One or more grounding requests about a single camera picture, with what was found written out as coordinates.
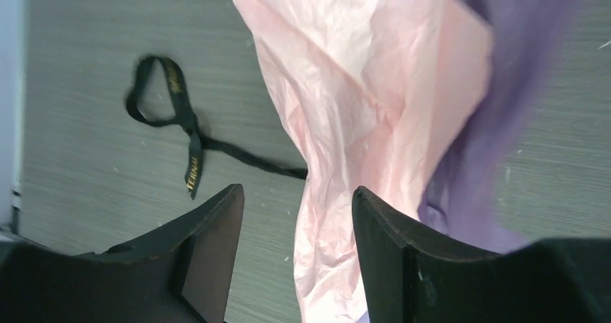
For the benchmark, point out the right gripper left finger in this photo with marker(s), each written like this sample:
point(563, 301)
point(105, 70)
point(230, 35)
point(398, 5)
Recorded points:
point(178, 272)

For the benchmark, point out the pink flower bouquet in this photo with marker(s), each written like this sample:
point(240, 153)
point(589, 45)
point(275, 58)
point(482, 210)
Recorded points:
point(417, 100)

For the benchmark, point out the black ribbon with gold text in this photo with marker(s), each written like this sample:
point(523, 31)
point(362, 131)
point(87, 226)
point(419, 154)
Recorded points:
point(186, 118)

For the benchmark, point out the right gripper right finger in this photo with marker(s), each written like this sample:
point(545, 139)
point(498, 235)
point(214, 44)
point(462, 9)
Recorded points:
point(413, 273)

